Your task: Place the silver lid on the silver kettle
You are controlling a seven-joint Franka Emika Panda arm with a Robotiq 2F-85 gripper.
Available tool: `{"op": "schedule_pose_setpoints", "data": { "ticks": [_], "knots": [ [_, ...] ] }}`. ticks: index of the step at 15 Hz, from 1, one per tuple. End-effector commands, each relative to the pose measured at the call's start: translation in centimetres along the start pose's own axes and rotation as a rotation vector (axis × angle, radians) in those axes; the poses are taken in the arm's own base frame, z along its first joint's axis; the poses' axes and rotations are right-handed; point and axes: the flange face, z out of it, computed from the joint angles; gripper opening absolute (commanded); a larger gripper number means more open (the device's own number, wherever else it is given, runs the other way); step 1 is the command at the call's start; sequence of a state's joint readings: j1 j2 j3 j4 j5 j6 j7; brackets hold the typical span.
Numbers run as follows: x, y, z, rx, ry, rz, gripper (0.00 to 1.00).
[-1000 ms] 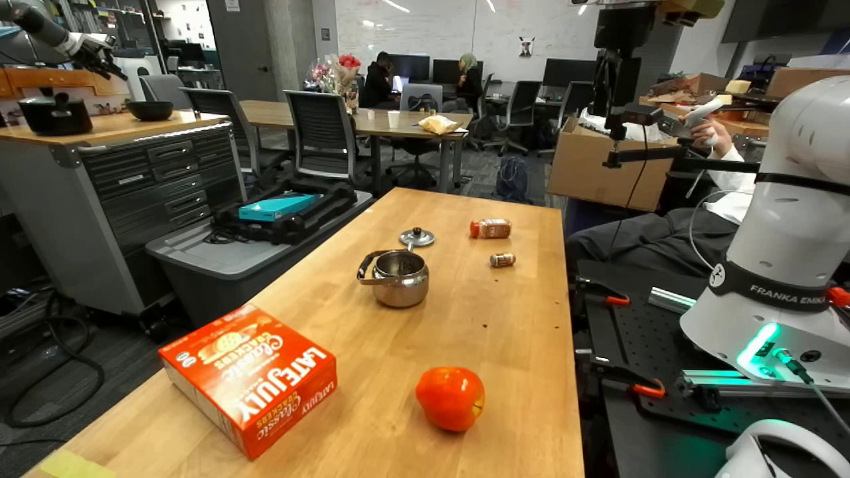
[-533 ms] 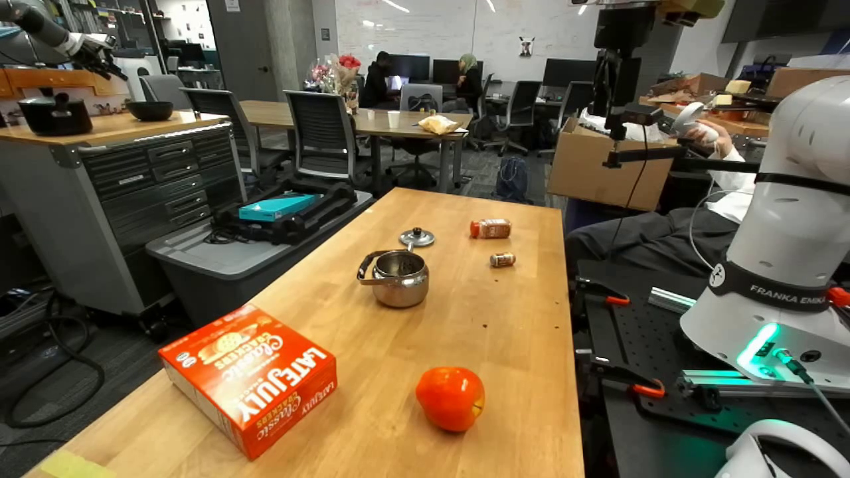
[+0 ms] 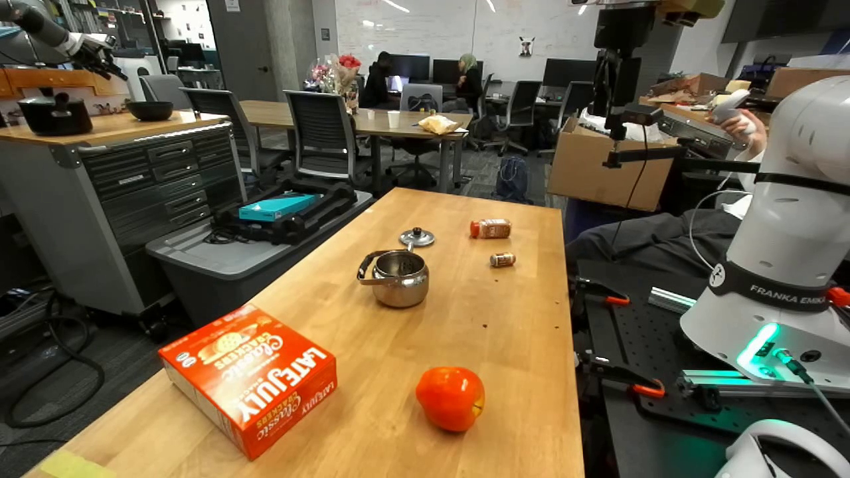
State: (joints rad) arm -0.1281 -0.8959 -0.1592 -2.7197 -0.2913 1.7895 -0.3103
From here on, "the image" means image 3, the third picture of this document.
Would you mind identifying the grey storage bin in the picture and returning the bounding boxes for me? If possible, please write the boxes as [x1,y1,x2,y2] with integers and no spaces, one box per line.
[147,191,372,324]

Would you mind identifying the black bowl on cabinet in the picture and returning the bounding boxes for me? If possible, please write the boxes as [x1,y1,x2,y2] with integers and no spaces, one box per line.
[126,102,172,123]

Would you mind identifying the orange tomato toy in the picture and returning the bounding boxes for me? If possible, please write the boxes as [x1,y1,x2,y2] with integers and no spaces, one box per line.
[414,368,487,434]

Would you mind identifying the grey drawer cabinet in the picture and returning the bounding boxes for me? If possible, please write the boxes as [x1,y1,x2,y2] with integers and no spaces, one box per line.
[0,113,246,316]

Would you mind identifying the teal case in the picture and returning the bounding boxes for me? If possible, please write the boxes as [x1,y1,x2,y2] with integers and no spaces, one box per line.
[236,194,316,223]

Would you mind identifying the silver kettle lid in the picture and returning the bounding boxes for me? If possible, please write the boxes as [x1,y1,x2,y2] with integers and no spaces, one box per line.
[398,228,435,251]

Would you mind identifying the silver metal kettle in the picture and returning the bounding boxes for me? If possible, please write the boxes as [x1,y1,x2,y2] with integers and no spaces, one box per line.
[357,251,430,309]

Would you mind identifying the orange handled clamp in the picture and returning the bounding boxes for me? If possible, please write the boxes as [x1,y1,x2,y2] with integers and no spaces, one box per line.
[579,352,667,401]

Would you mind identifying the cardboard box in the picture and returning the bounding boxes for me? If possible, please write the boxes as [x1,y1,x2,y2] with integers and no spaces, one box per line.
[548,118,680,215]

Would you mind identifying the orange cracker box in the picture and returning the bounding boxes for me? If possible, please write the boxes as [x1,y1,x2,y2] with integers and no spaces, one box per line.
[159,307,337,461]

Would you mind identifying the grey office chair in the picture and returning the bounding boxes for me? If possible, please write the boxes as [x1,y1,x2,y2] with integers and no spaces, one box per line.
[287,92,360,181]

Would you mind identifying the black pot on cabinet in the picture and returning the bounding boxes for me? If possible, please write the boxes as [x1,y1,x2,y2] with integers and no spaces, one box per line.
[20,94,93,137]

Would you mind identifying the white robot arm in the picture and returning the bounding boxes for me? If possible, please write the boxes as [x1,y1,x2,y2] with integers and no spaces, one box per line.
[680,77,850,390]

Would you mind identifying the wooden office desk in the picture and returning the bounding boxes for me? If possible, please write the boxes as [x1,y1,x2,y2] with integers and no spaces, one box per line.
[242,102,471,191]

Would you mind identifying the orange spice bottle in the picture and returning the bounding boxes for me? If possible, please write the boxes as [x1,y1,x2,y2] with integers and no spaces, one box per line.
[471,219,512,239]

